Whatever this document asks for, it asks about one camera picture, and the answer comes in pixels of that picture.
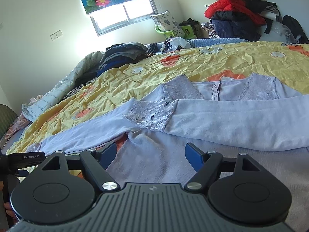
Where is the light lavender lace-trimmed top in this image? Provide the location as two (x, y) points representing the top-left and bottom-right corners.
(27, 74), (308, 231)

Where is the stack of dark folded clothes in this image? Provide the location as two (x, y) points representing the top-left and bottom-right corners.
(97, 42), (151, 77)

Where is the bright bedroom window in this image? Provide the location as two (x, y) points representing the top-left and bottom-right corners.
(90, 0), (158, 36)

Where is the person's left hand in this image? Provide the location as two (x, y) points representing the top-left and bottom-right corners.
(4, 202), (17, 219)

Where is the light blue patterned quilt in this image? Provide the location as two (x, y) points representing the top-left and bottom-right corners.
(22, 51), (104, 122)

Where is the yellow carrot-print bedspread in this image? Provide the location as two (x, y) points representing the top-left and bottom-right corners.
(8, 41), (308, 154)

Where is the blue knitted blanket edge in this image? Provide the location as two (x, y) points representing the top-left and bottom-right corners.
(144, 37), (249, 51)

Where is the white blue plastic bag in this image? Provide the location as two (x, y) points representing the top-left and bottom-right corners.
(160, 37), (191, 53)

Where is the green plastic stool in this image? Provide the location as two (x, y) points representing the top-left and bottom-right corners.
(154, 20), (199, 40)

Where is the dark navy jacket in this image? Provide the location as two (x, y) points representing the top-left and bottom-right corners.
(211, 11), (261, 41)

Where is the floral white pillow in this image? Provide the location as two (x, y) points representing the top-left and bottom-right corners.
(150, 10), (185, 38)

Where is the red puffer jacket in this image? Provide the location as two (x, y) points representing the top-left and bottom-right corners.
(204, 0), (266, 26)

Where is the white wall switch plate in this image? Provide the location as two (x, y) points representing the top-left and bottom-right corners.
(50, 30), (63, 41)

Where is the black bag by wall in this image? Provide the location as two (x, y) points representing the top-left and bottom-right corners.
(282, 15), (309, 44)

